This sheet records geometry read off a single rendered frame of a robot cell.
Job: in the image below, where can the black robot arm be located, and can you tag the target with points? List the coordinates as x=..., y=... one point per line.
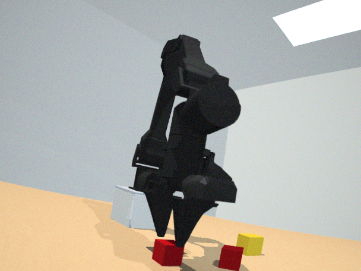
x=211, y=106

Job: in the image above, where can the yellow cube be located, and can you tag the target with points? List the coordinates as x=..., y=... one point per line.
x=251, y=243

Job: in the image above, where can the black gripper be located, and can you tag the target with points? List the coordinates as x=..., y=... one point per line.
x=182, y=172

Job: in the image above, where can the red cube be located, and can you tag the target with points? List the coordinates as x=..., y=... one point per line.
x=166, y=253
x=230, y=257

